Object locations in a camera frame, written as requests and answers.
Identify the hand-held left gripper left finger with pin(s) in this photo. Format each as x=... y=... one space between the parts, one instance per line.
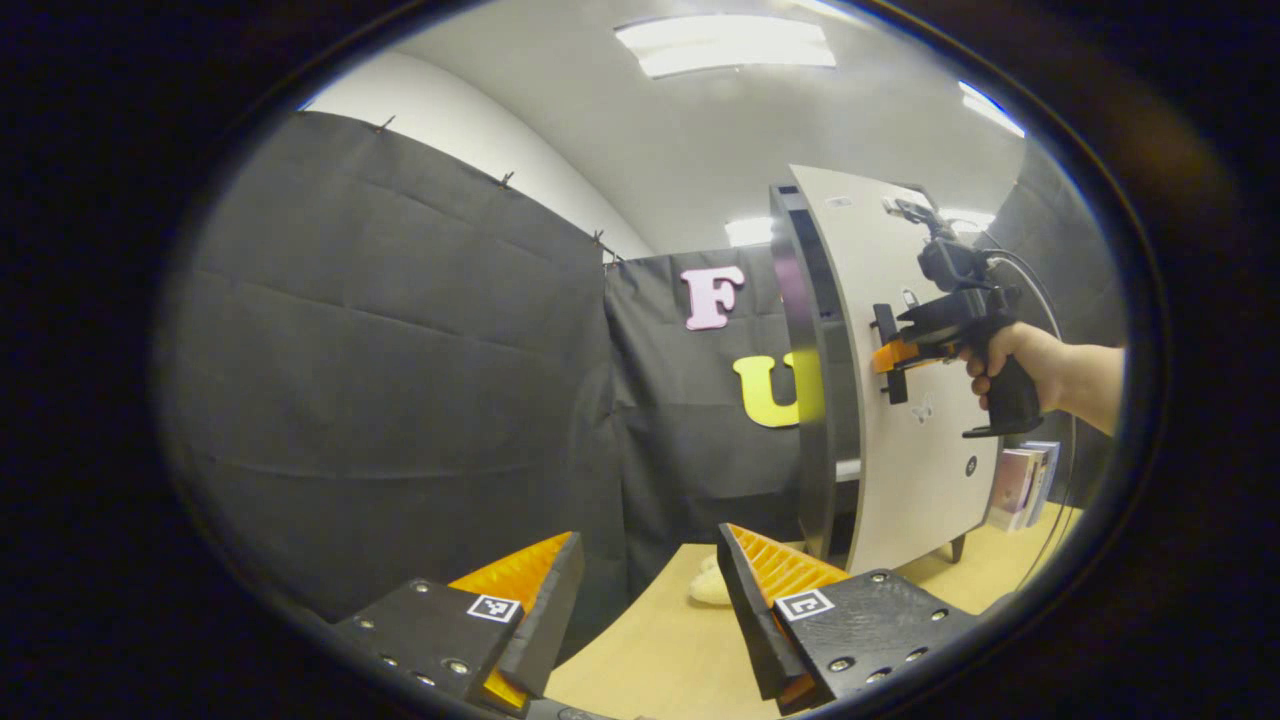
x=545 y=620

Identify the cream plush toy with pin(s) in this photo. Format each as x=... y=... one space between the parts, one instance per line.
x=708 y=585

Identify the blue-grey book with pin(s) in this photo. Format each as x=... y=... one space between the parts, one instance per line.
x=1052 y=460

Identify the white book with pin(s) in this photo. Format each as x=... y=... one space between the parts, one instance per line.
x=1040 y=480

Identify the black backdrop cloth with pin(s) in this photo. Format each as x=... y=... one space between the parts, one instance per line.
x=380 y=350

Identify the white cabinet shelf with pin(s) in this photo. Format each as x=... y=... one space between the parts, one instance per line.
x=848 y=470

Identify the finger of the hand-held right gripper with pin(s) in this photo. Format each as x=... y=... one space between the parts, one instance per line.
x=893 y=356

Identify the large ceiling light panel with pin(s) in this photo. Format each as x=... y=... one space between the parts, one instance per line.
x=725 y=45

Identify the light grey cabinet door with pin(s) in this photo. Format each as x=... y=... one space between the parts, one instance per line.
x=920 y=470

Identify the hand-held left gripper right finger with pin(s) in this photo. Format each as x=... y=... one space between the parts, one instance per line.
x=750 y=620

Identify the dark grey cabinet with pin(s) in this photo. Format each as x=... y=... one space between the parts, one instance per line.
x=815 y=480

